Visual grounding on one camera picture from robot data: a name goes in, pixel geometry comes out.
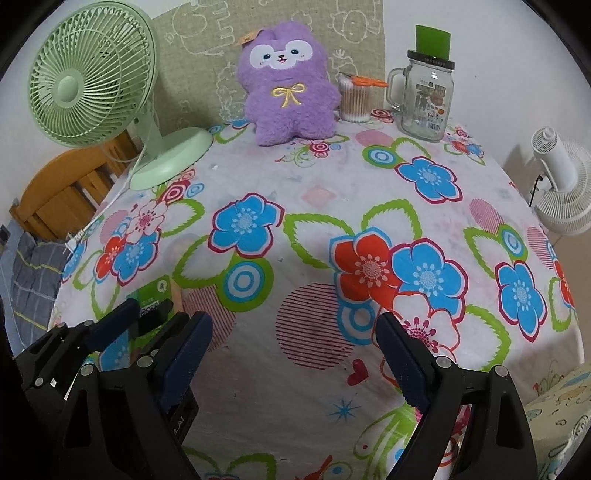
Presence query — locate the small glass cup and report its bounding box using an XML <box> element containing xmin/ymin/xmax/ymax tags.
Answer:
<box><xmin>337</xmin><ymin>74</ymin><xmax>372</xmax><ymax>123</ymax></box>

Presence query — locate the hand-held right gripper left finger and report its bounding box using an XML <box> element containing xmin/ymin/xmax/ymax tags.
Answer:
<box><xmin>61</xmin><ymin>311</ymin><xmax>214</xmax><ymax>480</ymax></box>

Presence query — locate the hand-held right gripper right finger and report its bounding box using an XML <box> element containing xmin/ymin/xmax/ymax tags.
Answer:
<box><xmin>375</xmin><ymin>312</ymin><xmax>541</xmax><ymax>480</ymax></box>

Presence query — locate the white fan power cable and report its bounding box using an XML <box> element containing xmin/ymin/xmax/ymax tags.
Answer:
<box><xmin>65</xmin><ymin>138</ymin><xmax>148</xmax><ymax>252</ymax></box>

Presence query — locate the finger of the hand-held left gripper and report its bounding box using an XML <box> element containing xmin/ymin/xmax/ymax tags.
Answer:
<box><xmin>15</xmin><ymin>298</ymin><xmax>140</xmax><ymax>403</ymax></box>

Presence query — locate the purple plush toy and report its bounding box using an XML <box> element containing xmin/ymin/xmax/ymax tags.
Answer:
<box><xmin>238</xmin><ymin>21</ymin><xmax>341</xmax><ymax>147</ymax></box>

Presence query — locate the beige cartoon wall board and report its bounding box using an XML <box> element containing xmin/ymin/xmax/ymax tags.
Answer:
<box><xmin>150</xmin><ymin>0</ymin><xmax>386</xmax><ymax>134</ymax></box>

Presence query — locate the grey plaid pillow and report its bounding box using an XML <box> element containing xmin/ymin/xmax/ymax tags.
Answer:
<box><xmin>9</xmin><ymin>231</ymin><xmax>70</xmax><ymax>333</ymax></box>

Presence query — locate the floral tablecloth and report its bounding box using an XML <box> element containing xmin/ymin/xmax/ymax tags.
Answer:
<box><xmin>46</xmin><ymin>117</ymin><xmax>583</xmax><ymax>480</ymax></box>

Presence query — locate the yellow cartoon storage box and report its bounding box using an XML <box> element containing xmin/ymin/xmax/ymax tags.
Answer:
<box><xmin>524</xmin><ymin>367</ymin><xmax>591</xmax><ymax>480</ymax></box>

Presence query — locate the wooden bed headboard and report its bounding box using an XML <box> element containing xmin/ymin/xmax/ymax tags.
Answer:
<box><xmin>9</xmin><ymin>129</ymin><xmax>144</xmax><ymax>243</ymax></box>

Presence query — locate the green desk fan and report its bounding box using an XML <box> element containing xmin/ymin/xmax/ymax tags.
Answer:
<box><xmin>28</xmin><ymin>4</ymin><xmax>214</xmax><ymax>191</ymax></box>

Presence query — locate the glass mug with green lid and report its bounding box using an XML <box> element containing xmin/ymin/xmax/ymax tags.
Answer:
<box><xmin>385</xmin><ymin>24</ymin><xmax>457</xmax><ymax>140</ymax></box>

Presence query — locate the white fan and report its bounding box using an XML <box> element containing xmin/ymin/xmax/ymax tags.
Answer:
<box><xmin>530</xmin><ymin>128</ymin><xmax>591</xmax><ymax>237</ymax></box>

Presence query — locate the green tissue pack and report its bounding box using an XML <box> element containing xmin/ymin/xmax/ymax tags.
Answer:
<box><xmin>126</xmin><ymin>276</ymin><xmax>182</xmax><ymax>335</ymax></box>

